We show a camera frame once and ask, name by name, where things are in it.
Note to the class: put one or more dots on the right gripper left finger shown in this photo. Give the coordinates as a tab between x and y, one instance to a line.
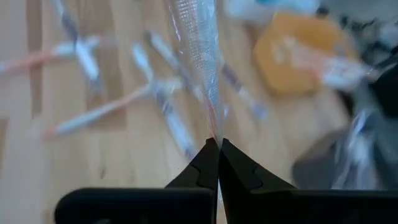
155	205

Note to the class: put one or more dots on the purple toothbrush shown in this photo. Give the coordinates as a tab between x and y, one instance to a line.
242	90
174	124
84	59

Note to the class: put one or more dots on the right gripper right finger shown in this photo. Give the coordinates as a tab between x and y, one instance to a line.
280	205

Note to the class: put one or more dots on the white plastic bin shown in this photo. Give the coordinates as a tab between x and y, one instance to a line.
248	9

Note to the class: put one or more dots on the grey translucent plastic bin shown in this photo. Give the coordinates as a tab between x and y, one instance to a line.
317	168

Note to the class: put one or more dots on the orange plastic bin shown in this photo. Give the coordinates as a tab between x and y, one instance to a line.
280	71

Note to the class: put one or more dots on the orange toothbrush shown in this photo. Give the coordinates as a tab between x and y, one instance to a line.
199	46
335	71
99	110
31	62

